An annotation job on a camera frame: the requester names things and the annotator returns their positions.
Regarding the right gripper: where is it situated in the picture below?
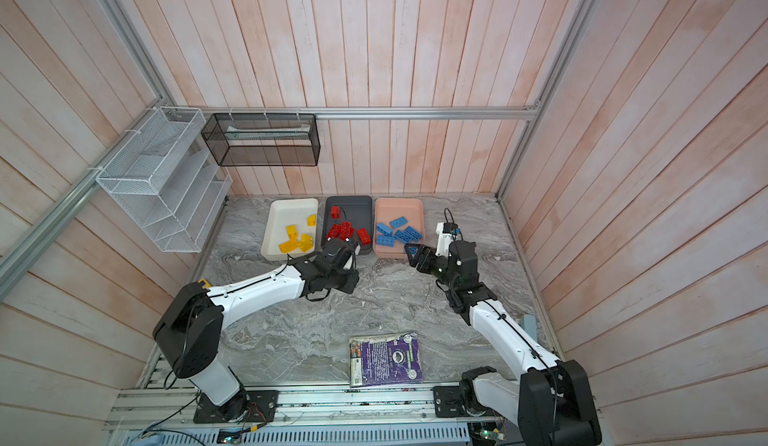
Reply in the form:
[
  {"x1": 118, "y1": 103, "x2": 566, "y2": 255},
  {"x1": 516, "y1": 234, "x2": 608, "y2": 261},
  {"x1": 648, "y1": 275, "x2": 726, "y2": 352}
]
[{"x1": 407, "y1": 241, "x2": 459, "y2": 292}]

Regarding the blue lego brick low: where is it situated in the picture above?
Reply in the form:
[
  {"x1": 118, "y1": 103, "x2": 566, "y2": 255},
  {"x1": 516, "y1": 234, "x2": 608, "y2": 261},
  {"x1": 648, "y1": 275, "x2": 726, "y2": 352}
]
[{"x1": 393, "y1": 230, "x2": 412, "y2": 244}]

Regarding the red lego brick low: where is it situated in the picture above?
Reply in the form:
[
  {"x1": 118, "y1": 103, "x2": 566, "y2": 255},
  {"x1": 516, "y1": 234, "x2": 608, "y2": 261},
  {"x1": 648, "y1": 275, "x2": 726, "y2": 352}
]
[{"x1": 356, "y1": 228, "x2": 371, "y2": 246}]

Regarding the yellow curved lego brick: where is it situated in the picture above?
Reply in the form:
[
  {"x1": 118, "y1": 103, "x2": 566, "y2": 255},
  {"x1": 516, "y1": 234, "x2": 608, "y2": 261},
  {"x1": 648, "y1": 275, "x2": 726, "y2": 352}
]
[{"x1": 279, "y1": 239, "x2": 299, "y2": 254}]

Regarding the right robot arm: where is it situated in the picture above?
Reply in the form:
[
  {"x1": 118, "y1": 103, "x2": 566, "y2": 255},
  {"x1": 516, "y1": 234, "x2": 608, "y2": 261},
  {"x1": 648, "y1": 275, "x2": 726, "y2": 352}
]
[{"x1": 405, "y1": 235, "x2": 602, "y2": 445}]

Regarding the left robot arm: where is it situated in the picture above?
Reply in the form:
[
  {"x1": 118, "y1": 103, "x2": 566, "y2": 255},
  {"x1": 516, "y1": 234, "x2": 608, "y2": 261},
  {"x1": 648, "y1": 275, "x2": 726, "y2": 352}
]
[{"x1": 153, "y1": 239, "x2": 359, "y2": 422}]

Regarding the dark grey plastic tray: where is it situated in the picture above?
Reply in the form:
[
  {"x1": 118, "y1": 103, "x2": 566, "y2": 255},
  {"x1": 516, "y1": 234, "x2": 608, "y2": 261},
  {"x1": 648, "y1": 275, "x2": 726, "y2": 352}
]
[{"x1": 320, "y1": 195, "x2": 374, "y2": 246}]

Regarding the white plastic tray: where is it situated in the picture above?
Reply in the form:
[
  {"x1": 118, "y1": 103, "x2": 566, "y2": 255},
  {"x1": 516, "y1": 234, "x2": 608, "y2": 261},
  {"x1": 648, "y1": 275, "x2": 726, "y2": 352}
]
[{"x1": 261, "y1": 198, "x2": 319, "y2": 261}]

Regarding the pink plastic tray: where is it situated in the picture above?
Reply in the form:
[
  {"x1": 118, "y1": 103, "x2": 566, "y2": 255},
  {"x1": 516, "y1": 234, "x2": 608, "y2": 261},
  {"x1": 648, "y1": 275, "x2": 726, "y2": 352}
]
[{"x1": 373, "y1": 198, "x2": 426, "y2": 260}]

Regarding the purple book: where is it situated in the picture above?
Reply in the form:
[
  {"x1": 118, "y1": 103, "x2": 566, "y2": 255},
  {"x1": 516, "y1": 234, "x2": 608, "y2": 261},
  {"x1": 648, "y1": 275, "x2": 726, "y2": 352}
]
[{"x1": 349, "y1": 331, "x2": 423, "y2": 388}]

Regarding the light blue device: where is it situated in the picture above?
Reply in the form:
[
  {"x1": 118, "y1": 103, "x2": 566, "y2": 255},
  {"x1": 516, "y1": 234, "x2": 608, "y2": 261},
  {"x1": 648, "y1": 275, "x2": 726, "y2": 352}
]
[{"x1": 521, "y1": 314, "x2": 538, "y2": 340}]

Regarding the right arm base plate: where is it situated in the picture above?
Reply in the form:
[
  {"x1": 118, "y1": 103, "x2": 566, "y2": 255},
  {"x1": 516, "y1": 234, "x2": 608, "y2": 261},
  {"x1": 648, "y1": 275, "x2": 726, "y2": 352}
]
[{"x1": 432, "y1": 386, "x2": 487, "y2": 418}]

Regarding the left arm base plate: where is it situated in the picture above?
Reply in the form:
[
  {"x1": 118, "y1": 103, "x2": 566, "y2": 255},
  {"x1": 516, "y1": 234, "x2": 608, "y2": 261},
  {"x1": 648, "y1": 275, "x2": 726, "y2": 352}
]
[{"x1": 193, "y1": 390, "x2": 279, "y2": 424}]

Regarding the black wire mesh basket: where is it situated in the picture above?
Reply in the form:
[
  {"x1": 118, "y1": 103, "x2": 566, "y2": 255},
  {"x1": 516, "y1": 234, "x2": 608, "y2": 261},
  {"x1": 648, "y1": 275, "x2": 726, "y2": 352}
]
[{"x1": 202, "y1": 112, "x2": 321, "y2": 167}]

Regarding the white wire mesh shelf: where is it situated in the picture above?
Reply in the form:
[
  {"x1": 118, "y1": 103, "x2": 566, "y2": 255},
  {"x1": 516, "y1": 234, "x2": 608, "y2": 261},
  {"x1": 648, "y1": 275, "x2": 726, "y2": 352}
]
[{"x1": 97, "y1": 107, "x2": 232, "y2": 253}]

